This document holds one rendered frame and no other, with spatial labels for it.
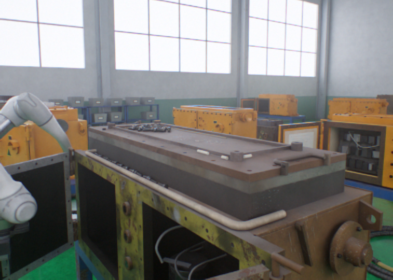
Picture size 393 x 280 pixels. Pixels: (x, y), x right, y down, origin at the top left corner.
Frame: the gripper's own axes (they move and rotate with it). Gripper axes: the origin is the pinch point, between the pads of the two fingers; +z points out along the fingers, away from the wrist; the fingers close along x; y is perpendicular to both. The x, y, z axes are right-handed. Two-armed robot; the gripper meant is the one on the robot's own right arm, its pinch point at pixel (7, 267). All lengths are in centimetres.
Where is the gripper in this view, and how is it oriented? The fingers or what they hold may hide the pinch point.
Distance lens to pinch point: 159.5
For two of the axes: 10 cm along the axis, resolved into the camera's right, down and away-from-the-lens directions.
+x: 4.3, 1.2, -8.9
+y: -9.0, 0.6, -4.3
